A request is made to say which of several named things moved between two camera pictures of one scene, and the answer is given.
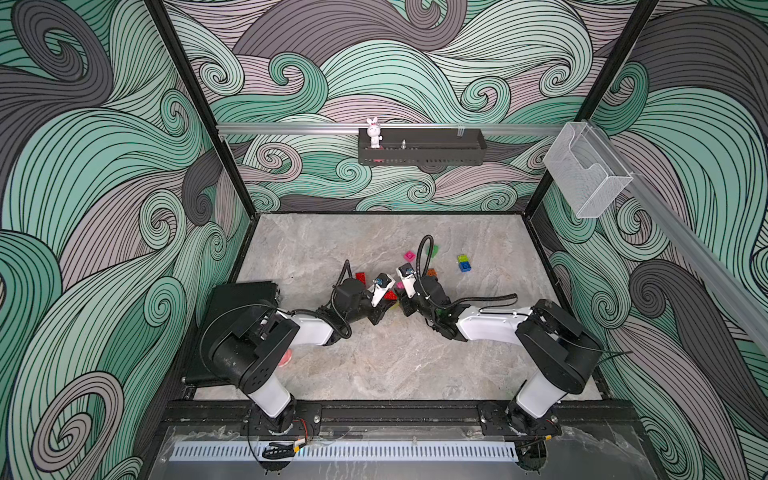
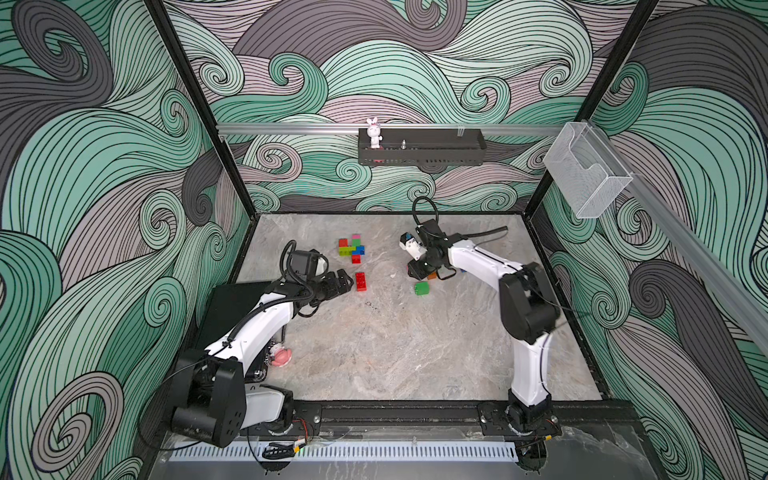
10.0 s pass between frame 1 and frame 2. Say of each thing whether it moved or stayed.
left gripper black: moved
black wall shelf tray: stayed
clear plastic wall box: stayed
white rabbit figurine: stayed
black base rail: stayed
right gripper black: moved
